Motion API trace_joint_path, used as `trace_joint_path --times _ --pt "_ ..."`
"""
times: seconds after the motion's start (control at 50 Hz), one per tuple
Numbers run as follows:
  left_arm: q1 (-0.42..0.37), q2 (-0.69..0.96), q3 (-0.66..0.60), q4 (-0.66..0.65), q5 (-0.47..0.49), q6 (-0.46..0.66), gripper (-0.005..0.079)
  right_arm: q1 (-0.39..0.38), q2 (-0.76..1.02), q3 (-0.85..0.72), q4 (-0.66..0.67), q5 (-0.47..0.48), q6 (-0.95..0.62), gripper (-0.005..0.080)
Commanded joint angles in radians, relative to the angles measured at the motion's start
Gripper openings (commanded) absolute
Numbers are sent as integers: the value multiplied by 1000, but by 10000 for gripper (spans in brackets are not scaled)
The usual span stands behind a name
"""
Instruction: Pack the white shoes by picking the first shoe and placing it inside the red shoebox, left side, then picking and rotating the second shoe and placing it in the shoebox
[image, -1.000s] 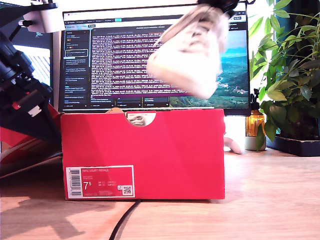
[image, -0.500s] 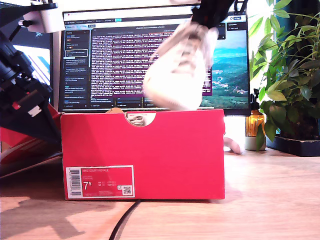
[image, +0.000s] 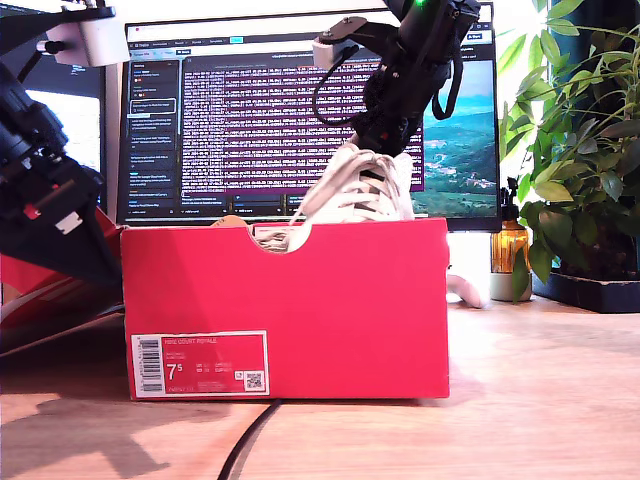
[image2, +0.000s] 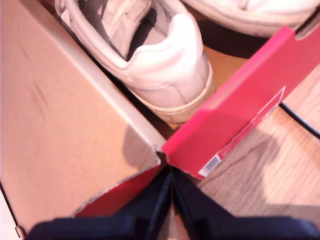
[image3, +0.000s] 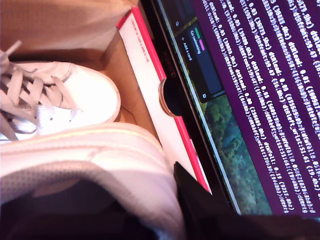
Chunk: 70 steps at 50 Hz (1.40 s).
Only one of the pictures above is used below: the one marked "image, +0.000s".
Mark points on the large black computer monitor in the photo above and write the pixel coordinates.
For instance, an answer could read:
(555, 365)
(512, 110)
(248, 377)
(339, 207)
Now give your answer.
(250, 125)

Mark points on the amber pump bottle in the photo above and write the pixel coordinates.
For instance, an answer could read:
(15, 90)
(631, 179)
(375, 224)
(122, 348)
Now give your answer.
(510, 245)

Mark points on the red Nike shoebox lid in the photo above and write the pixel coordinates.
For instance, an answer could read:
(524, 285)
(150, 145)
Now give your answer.
(20, 272)

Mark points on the white leather sneaker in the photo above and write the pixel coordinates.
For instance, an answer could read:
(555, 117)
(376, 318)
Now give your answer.
(272, 240)
(380, 200)

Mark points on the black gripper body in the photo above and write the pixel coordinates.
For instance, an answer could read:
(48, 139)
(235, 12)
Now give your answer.
(55, 175)
(405, 100)

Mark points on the small pale green pot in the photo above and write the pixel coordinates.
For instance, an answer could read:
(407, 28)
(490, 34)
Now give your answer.
(500, 287)

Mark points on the green potted houseplant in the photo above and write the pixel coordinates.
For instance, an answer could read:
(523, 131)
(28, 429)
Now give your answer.
(575, 175)

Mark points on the white rounded object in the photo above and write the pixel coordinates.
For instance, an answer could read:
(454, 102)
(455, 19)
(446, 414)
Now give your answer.
(467, 295)

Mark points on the dark planter tray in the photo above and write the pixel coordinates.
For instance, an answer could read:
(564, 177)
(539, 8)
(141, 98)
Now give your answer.
(590, 295)

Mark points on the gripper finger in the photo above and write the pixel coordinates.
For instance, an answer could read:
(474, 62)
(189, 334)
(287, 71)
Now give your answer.
(65, 255)
(384, 142)

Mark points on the red Nike shoebox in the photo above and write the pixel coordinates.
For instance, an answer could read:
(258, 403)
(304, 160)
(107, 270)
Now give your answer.
(300, 310)

